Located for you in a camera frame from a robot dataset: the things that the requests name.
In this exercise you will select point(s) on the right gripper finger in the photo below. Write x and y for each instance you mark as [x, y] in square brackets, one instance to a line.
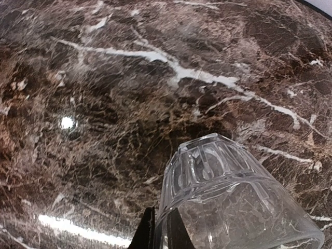
[147, 235]

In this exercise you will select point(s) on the clear glass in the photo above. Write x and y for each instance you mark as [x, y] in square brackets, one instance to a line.
[215, 194]

